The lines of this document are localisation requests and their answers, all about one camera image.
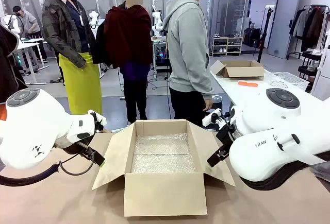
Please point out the black stool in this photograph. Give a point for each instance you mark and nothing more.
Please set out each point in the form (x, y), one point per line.
(219, 103)

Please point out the white background desk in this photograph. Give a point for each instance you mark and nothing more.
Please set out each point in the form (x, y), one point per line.
(28, 45)

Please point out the grey plastic bag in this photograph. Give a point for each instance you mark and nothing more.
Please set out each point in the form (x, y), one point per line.
(321, 175)

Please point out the large open cardboard box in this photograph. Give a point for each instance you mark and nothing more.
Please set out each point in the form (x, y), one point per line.
(165, 195)

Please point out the black tripod stand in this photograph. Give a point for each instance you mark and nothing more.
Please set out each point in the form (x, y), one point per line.
(265, 33)

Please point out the black utility cart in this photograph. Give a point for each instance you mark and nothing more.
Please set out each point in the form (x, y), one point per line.
(309, 69)

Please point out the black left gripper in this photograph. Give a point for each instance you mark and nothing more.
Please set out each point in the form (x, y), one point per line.
(74, 146)

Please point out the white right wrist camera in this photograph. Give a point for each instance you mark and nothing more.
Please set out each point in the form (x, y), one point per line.
(211, 117)

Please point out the white shoe rack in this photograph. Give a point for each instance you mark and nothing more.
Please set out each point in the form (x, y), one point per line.
(227, 46)

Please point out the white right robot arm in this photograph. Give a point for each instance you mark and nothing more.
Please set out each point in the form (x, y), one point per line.
(257, 157)

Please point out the orange garment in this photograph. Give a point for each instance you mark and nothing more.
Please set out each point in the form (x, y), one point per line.
(2, 113)

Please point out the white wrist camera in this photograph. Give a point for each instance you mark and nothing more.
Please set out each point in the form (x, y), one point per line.
(211, 117)
(100, 121)

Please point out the black clothes rack with coats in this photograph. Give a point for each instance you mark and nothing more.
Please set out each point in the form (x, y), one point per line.
(312, 28)

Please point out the mannequin dark red top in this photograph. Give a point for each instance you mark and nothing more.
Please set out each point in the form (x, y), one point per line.
(129, 33)

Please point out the computer rack with lights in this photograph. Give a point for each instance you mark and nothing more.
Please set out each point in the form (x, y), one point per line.
(161, 59)

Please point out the small open cardboard box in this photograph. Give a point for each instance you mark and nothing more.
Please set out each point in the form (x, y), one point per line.
(245, 72)

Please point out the white cabinet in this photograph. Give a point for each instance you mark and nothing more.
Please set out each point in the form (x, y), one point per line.
(322, 79)

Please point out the clear bubble wrap sheet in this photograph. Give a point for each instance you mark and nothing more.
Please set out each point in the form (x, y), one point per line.
(162, 154)

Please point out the flat orange item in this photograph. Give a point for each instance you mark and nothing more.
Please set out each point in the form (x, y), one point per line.
(247, 84)

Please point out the tall white background robot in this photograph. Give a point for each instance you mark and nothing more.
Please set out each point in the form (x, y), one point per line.
(156, 20)

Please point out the small white background robot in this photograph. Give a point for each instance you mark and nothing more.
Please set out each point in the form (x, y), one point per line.
(93, 18)

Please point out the black bags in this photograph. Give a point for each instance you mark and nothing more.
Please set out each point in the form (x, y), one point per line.
(252, 38)

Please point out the grey-sleeved right forearm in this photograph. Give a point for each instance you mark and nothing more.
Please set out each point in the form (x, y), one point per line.
(206, 82)

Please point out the white side table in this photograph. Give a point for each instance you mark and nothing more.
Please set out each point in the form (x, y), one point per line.
(232, 90)

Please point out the white plastic mesh basket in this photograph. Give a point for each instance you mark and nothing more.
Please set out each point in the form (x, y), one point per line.
(286, 81)

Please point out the person in grey sweater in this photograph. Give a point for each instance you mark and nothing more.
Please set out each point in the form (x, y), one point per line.
(28, 20)

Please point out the person's right hand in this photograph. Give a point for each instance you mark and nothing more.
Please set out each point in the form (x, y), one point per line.
(208, 104)

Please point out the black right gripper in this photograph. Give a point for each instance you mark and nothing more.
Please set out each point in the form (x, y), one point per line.
(226, 136)

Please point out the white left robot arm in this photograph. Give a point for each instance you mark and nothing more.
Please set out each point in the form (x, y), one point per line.
(31, 131)

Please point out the mannequin camouflage jacket yellow skirt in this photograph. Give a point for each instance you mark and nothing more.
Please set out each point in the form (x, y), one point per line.
(82, 87)

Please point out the person in grey hoodie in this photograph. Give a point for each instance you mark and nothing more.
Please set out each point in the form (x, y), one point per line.
(185, 54)

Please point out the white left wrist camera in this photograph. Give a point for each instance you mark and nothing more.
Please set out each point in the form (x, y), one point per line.
(100, 121)

